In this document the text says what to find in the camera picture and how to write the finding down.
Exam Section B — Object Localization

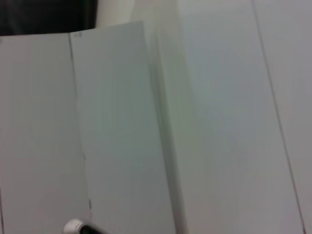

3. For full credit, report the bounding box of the black background panel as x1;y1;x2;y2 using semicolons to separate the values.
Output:
0;0;98;37

